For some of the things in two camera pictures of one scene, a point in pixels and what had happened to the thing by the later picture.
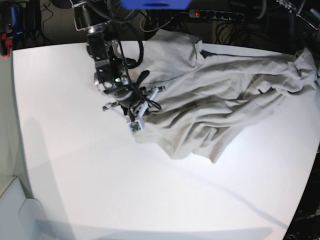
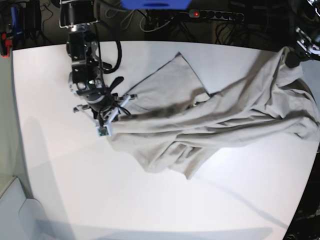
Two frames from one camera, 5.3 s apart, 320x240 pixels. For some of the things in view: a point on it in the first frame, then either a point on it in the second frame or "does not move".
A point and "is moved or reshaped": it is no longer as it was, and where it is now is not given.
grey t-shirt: x=205 y=100 is moved or reshaped
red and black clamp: x=5 y=44 does not move
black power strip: x=216 y=15 does not move
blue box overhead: x=156 y=4 does not move
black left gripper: x=132 y=98 -> x=92 y=89
